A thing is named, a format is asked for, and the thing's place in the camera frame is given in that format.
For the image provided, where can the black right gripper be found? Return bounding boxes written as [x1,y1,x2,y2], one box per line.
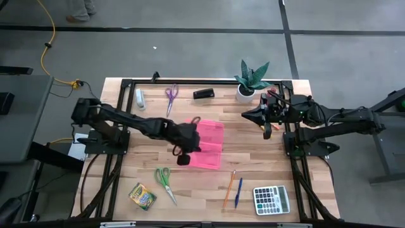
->
[242,93,287,127]

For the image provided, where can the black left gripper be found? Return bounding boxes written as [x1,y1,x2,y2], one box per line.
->
[164,122,203,156]

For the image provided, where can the purple handled scissors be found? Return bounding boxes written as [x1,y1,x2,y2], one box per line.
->
[165,83,180,118]

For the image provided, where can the pink translucent supply box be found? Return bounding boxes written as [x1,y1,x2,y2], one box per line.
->
[184,118,225,170]

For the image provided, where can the crayon box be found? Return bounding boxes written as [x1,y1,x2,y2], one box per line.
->
[128,182,158,212]

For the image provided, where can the black box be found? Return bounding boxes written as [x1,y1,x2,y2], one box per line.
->
[0,91,16,116]

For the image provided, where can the snake plant in white pot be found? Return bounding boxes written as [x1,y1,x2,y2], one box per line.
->
[234,59,273,104]

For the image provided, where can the black stapler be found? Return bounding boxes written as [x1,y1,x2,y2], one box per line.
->
[193,87,216,100]

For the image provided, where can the orange pencil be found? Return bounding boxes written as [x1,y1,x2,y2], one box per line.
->
[221,169,236,210]

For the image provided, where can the blue pen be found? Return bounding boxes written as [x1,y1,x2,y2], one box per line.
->
[234,177,244,210]

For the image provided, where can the white calculator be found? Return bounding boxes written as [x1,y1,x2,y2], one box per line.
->
[252,184,291,217]

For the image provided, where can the white paper sheet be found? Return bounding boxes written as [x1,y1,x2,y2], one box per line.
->
[67,132,90,162]

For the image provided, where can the grey metal stand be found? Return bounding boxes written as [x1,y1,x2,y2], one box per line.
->
[368,87,405,185]

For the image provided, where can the person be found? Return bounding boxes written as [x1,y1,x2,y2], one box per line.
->
[65,0,96,23]

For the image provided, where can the grey side desk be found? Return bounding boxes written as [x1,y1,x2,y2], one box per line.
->
[0,74,54,164]

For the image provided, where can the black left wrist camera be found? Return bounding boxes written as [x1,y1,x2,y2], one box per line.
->
[176,153,192,167]

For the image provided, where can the green handled scissors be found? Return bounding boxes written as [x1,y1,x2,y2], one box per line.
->
[154,167,178,206]

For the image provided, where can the black aluminium table frame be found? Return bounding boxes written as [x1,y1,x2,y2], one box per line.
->
[72,77,342,224]

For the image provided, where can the yellow cable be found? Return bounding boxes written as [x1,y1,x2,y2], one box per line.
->
[46,137,74,147]
[36,0,84,89]

